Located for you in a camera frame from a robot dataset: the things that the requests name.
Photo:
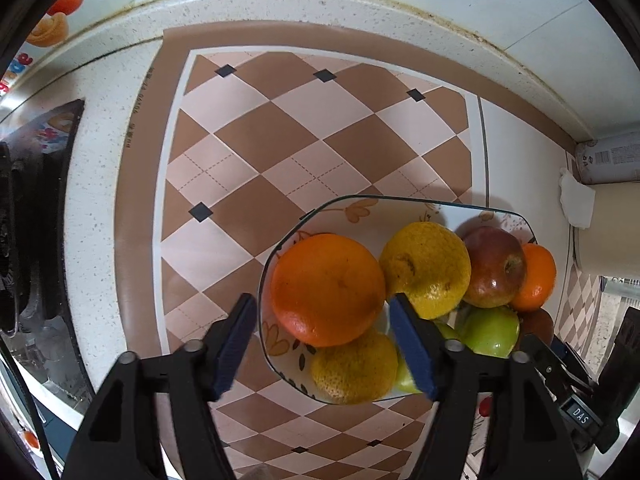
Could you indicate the red apple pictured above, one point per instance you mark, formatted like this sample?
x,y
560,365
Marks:
x,y
495,272

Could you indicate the yellow citrus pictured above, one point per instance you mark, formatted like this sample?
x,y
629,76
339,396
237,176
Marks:
x,y
425,270
355,372

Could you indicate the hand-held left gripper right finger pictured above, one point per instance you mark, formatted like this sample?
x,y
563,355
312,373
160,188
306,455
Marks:
x,y
412,350

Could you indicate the green apple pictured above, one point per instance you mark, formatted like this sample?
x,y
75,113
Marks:
x,y
487,331
411,376

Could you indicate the orange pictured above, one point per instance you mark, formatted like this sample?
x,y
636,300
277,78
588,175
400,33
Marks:
x,y
539,277
327,290

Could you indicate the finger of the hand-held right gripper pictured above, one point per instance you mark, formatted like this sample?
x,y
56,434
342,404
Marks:
x,y
547,357
626,355

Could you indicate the colourful wall stickers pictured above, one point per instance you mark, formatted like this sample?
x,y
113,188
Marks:
x,y
45,30

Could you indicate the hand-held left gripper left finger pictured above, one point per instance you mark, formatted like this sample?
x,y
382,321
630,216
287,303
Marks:
x,y
235,345

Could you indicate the black gas stove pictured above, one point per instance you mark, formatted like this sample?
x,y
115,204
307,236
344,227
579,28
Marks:
x,y
30,240

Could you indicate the floral ceramic plate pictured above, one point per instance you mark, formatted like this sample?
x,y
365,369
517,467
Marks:
x,y
280,350

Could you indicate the brown apple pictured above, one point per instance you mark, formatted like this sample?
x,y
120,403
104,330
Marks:
x,y
539,322

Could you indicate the cream utensil holder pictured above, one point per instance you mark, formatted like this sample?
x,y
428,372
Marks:
x,y
607,230

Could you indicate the grey spray can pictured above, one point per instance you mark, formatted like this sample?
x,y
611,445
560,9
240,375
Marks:
x,y
607,161

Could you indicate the orange round object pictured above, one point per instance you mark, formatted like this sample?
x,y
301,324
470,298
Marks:
x,y
30,439

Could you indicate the checkered table mat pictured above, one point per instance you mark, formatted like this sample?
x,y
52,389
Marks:
x,y
280,160

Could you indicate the white crumpled tissue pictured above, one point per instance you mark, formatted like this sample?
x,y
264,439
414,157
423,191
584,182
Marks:
x,y
575,200

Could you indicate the small red fruit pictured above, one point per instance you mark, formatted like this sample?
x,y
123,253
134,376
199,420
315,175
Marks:
x,y
484,406

